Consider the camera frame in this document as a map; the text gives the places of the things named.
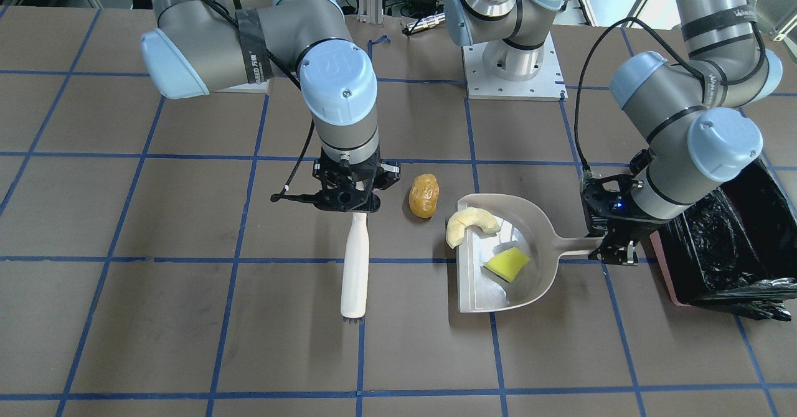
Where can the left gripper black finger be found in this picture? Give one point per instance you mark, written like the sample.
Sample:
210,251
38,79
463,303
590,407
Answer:
625,251
604,252

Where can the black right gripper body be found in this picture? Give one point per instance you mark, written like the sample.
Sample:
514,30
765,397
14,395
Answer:
390,177

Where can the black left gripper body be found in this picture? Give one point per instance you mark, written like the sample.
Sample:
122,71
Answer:
630,224

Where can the yellow potato toy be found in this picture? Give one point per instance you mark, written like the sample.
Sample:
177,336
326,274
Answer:
423,196

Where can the grey plastic dustpan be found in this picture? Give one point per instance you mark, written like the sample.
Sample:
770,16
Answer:
523,225

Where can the yellow sponge piece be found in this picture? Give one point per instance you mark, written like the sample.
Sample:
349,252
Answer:
508,264

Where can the cream curved croissant toy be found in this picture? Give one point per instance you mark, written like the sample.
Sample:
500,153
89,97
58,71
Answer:
470,216

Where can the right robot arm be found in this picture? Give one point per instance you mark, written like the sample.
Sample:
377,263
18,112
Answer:
202,46

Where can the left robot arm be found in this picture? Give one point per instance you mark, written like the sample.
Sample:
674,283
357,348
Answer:
686,112

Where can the bin with black bag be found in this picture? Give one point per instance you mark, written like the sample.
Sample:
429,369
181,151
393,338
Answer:
734,251

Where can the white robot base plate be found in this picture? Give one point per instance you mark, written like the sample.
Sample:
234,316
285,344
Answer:
497,71

